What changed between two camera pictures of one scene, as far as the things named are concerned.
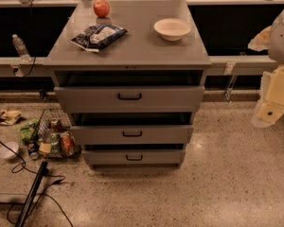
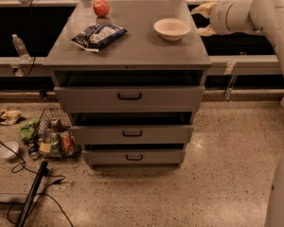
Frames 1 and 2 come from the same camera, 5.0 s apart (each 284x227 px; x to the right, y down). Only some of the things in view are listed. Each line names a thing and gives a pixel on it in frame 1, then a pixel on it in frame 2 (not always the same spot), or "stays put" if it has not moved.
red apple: [101, 8] stays put
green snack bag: [27, 130] stays put
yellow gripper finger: [260, 41] -> [218, 18]
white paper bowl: [171, 28] stays put
